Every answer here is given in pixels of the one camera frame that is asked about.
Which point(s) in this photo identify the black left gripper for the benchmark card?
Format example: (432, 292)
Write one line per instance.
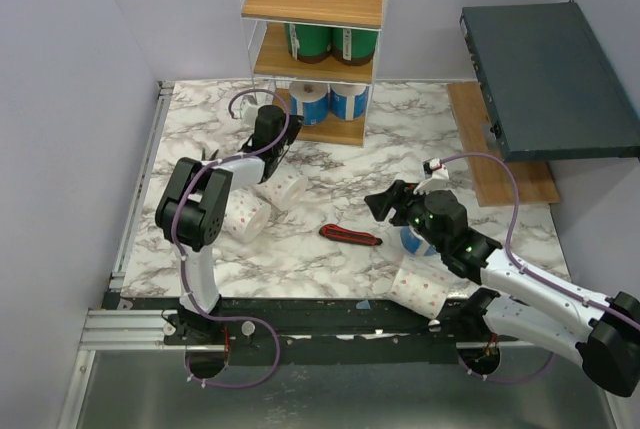
(294, 123)

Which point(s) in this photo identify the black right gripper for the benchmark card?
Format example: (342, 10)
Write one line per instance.
(400, 204)

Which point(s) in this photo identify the pink dotted roll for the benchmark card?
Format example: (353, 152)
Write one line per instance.
(245, 216)
(420, 288)
(283, 189)

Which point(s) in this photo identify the blue paper roll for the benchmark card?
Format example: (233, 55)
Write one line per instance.
(348, 102)

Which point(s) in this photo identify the green roll back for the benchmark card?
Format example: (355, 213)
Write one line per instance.
(309, 44)

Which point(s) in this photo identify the green roll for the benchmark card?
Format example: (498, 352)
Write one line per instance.
(309, 44)
(353, 47)

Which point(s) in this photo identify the green roll front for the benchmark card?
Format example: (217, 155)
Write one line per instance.
(353, 47)

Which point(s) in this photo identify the white wire wooden shelf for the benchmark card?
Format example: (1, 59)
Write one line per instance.
(273, 69)

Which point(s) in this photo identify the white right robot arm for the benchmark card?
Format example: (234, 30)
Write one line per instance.
(597, 332)

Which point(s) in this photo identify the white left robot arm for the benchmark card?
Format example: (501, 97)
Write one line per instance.
(192, 208)

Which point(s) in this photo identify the red black utility knife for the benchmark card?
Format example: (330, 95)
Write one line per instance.
(336, 233)

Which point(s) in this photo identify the pink dotted roll front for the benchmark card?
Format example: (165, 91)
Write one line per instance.
(420, 288)

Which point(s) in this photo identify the dark green metal box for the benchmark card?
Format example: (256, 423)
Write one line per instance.
(549, 88)

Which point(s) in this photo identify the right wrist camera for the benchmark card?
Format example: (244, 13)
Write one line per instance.
(436, 176)

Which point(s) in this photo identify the yellow handled pliers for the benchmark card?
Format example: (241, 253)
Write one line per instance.
(209, 154)

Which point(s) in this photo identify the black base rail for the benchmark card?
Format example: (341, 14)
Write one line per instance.
(313, 331)

